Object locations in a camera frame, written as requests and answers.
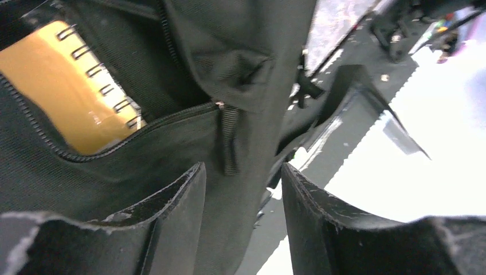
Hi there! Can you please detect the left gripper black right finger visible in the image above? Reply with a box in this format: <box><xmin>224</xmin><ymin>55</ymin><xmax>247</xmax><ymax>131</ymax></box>
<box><xmin>281</xmin><ymin>163</ymin><xmax>485</xmax><ymax>274</ymax></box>

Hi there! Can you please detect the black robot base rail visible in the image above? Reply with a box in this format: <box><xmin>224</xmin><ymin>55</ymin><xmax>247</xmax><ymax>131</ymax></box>
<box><xmin>235</xmin><ymin>0</ymin><xmax>486</xmax><ymax>275</ymax></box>

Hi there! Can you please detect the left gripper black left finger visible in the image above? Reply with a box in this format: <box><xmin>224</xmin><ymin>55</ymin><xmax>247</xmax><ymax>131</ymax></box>
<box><xmin>1</xmin><ymin>163</ymin><xmax>206</xmax><ymax>274</ymax></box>

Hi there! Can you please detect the black student backpack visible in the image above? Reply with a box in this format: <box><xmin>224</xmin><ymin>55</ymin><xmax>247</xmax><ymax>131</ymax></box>
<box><xmin>1</xmin><ymin>1</ymin><xmax>316</xmax><ymax>274</ymax></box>

